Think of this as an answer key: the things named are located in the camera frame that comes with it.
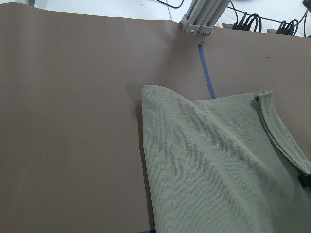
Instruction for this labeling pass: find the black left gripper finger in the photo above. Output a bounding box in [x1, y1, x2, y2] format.
[298, 174, 311, 187]

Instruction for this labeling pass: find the olive green long-sleeve shirt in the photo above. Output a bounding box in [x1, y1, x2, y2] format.
[141, 85, 311, 233]

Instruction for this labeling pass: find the aluminium frame post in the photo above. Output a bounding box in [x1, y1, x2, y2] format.
[180, 0, 231, 35]

